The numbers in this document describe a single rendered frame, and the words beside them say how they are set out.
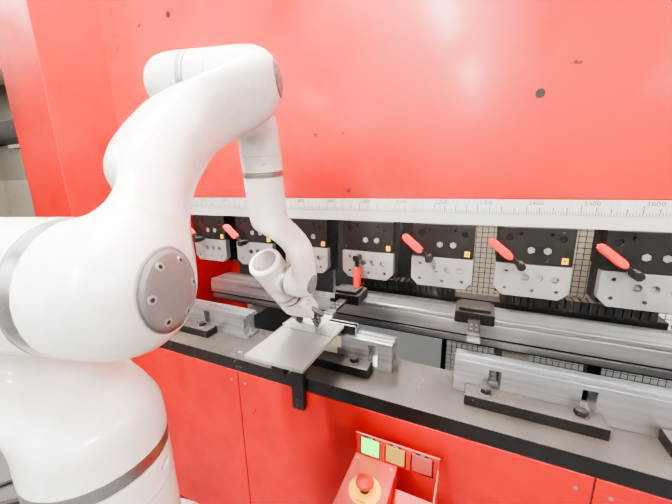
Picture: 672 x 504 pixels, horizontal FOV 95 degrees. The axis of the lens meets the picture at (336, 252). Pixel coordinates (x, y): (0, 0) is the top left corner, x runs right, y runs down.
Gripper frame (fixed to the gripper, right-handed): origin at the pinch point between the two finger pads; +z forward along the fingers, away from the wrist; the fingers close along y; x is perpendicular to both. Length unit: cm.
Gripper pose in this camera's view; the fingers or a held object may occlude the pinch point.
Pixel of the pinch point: (308, 318)
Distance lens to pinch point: 100.8
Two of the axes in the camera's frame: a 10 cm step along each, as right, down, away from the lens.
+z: 2.8, 6.1, 7.4
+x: -3.0, 7.9, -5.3
